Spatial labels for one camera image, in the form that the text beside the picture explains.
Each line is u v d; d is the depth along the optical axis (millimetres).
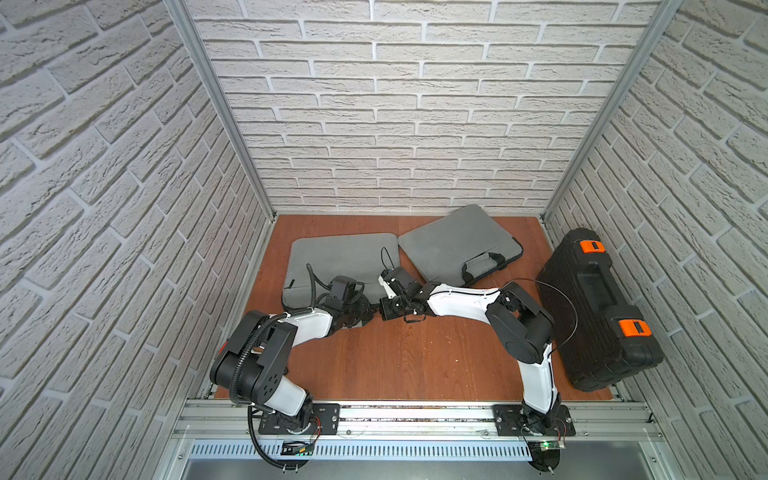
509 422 735
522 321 534
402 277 745
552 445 702
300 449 705
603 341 656
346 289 738
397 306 796
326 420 741
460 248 1070
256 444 696
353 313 800
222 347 463
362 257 1020
